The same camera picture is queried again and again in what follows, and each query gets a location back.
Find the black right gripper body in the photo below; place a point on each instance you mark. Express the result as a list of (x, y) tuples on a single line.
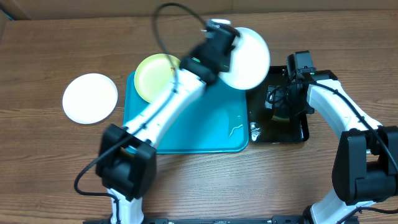
[(286, 103)]

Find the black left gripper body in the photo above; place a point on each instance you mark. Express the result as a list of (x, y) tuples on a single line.
[(224, 61)]

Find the green yellow sponge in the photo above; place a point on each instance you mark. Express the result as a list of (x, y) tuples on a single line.
[(281, 116)]

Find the white plate with stain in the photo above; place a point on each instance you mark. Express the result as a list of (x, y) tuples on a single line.
[(250, 61)]

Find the yellow-green plate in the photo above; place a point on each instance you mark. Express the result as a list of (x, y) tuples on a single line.
[(152, 75)]

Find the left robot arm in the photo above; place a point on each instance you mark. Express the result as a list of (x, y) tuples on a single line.
[(126, 163)]

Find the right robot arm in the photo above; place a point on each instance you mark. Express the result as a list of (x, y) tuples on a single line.
[(365, 167)]

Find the black water tray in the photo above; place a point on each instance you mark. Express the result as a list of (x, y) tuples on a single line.
[(262, 129)]

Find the blue plastic tray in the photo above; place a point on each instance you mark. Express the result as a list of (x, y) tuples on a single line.
[(189, 117)]

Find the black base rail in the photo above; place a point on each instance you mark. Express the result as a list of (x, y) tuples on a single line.
[(278, 219)]

